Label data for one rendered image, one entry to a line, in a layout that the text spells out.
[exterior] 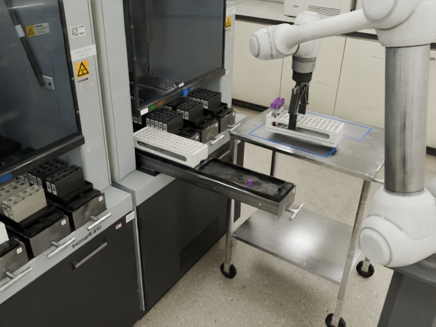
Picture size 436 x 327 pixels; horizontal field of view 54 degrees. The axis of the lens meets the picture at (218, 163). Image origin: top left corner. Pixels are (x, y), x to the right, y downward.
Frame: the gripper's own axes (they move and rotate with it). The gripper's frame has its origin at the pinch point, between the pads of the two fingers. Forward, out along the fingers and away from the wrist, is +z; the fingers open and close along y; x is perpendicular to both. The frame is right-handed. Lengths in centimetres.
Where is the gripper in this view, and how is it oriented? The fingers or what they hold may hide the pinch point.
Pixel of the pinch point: (296, 119)
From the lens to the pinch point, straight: 177.3
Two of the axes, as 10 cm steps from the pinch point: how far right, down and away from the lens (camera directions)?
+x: -8.8, -2.5, 4.1
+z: -0.2, 8.7, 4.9
